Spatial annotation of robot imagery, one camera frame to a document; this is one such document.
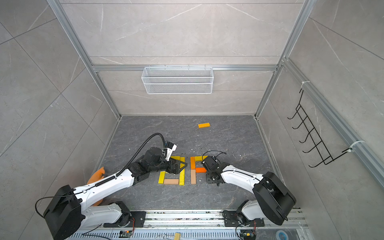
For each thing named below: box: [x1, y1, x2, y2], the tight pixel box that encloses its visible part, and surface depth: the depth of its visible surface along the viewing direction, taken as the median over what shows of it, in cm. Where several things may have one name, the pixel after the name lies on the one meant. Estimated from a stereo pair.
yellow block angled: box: [194, 155, 208, 162], surface depth 97 cm
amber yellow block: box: [198, 122, 211, 129], surface depth 116 cm
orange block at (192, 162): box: [190, 156, 196, 170], surface depth 96 cm
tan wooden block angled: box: [191, 169, 196, 185], surface depth 89 cm
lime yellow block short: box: [179, 157, 186, 169], surface depth 74 cm
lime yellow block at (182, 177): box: [179, 169, 185, 186], surface depth 87 cm
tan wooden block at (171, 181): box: [163, 179, 179, 185], surface depth 87 cm
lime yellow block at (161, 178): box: [158, 171, 166, 184], surface depth 88 cm
